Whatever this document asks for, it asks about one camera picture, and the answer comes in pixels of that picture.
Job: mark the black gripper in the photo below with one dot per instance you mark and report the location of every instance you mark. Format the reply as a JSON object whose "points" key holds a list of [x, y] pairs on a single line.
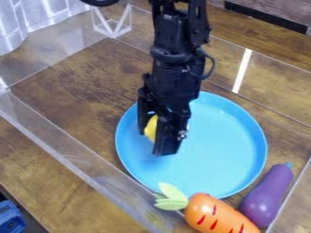
{"points": [[169, 88]]}

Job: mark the yellow toy lemon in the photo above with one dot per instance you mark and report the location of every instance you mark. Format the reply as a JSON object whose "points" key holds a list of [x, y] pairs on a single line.
{"points": [[149, 130]]}

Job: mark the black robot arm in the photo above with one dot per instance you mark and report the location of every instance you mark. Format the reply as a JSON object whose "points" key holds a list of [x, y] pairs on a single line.
{"points": [[181, 26]]}

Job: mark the blue round tray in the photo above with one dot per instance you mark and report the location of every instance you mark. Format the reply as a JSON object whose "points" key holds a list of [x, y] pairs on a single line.
{"points": [[221, 155]]}

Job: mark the orange toy carrot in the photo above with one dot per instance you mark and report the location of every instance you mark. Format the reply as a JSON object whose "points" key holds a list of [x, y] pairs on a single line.
{"points": [[207, 214]]}

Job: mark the purple toy eggplant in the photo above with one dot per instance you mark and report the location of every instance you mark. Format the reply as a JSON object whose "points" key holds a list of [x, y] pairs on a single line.
{"points": [[261, 203]]}

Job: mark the white curtain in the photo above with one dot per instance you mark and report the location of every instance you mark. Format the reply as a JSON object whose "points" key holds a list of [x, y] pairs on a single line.
{"points": [[24, 16]]}

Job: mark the blue object at corner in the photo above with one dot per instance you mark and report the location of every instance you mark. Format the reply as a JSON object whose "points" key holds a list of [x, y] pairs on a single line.
{"points": [[12, 222]]}

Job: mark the clear acrylic enclosure wall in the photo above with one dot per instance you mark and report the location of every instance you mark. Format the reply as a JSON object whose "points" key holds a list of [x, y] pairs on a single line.
{"points": [[69, 81]]}

